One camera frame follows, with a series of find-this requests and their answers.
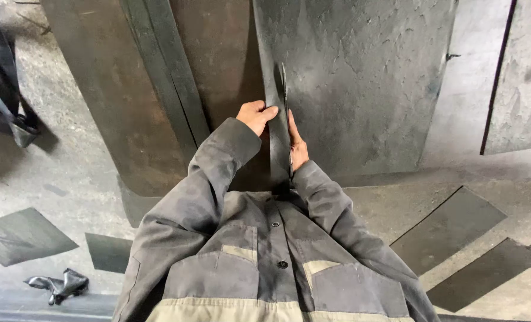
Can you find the dark rubber floor piece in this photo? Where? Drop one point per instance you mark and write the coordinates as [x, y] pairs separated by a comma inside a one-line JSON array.
[[109, 252], [448, 228], [484, 275], [22, 237]]

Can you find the large brown rubber sheet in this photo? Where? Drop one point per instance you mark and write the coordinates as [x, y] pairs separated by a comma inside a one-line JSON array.
[[113, 98]]

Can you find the person's right fingers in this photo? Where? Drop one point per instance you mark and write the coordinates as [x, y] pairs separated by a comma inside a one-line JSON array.
[[292, 127]]

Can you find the large grey rubber sheet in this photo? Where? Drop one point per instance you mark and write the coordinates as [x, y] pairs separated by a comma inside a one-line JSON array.
[[364, 85]]

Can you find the thin metal knife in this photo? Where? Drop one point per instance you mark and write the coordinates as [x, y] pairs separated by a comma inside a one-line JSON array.
[[284, 87]]

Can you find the dark narrow rubber band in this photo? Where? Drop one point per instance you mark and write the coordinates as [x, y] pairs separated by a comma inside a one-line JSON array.
[[171, 76]]

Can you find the black rubber inner tube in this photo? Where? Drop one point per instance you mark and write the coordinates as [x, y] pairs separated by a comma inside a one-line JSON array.
[[1, 80]]

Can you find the long black rubber strip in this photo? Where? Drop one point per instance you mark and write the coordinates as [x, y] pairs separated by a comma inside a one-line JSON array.
[[278, 147]]

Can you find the person's right hand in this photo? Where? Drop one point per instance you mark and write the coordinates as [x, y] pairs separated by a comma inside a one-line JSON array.
[[298, 150]]

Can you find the grey and beige work jacket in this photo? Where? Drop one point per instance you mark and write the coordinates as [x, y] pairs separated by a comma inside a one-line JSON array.
[[270, 264]]

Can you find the crumpled black rubber scrap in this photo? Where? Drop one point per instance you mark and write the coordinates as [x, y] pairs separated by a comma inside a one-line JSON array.
[[62, 286]]

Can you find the grey wall panel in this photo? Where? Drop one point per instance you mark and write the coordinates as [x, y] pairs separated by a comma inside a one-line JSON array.
[[522, 76]]

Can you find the person's left hand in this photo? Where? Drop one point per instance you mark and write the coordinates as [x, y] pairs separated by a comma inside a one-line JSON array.
[[253, 117]]

